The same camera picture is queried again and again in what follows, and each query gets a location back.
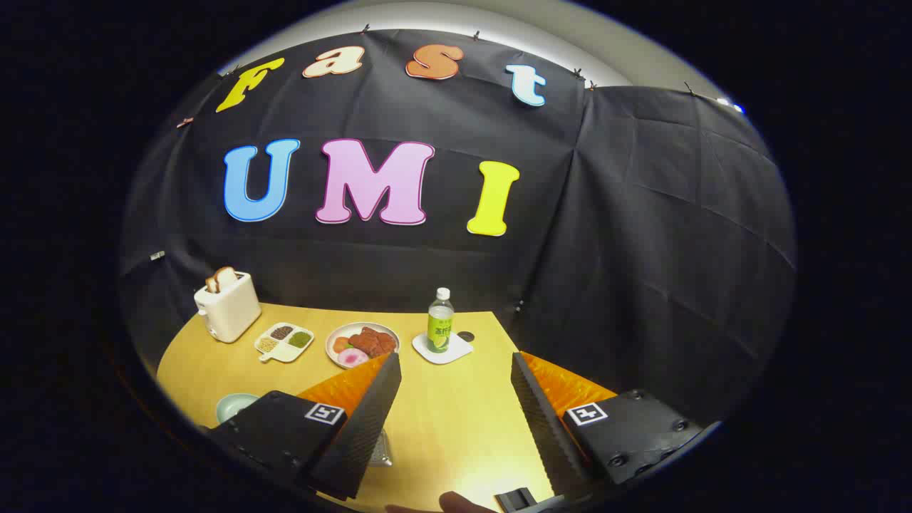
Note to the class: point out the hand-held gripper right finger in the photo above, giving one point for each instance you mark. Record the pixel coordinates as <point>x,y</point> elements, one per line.
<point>541,420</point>

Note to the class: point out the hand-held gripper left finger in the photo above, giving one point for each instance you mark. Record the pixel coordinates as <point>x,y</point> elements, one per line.
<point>370,420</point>

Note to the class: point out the perforated metal basket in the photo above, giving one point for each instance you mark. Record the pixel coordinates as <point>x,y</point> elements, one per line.
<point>381,452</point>

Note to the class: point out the pink ham slice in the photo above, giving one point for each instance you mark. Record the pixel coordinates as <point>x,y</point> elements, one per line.
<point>349,357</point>

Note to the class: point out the brown meat pieces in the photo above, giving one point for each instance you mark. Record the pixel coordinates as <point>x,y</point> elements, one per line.
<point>370,342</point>

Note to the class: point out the orange tomato slice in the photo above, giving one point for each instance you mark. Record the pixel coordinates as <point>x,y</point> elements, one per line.
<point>340,344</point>

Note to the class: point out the white food plate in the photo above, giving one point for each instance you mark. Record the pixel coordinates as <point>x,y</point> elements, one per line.
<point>354,327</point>

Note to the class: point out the pile of green beans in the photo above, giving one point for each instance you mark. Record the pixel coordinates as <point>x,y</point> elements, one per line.
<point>300,339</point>

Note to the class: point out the white square coaster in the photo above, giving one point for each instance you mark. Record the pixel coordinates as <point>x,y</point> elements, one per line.
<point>459,349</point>

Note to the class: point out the white divided tray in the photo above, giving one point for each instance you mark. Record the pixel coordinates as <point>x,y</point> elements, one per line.
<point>285,350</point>

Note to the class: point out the green label drink bottle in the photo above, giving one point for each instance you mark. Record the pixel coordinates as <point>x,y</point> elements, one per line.
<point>439,328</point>

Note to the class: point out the pile of dark beans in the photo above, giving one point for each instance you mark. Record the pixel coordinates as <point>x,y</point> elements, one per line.
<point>281,331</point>

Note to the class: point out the pile of yellow beans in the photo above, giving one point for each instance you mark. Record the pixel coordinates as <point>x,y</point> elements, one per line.
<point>267,345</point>

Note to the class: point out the light green plate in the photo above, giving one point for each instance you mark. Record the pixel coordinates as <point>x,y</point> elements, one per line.
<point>231,407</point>

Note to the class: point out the white toaster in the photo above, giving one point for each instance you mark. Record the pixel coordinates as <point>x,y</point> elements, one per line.
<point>231,313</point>

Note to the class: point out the toasted bread slice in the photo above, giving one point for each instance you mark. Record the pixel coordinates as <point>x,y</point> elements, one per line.
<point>224,278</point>

